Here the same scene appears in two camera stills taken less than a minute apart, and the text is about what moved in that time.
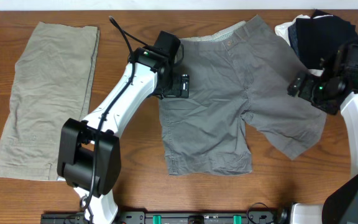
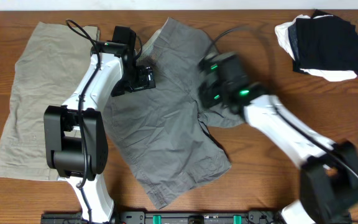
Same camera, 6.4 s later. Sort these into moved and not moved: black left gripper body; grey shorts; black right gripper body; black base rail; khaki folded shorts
Moved: black right gripper body; grey shorts; black left gripper body
Not moved: khaki folded shorts; black base rail
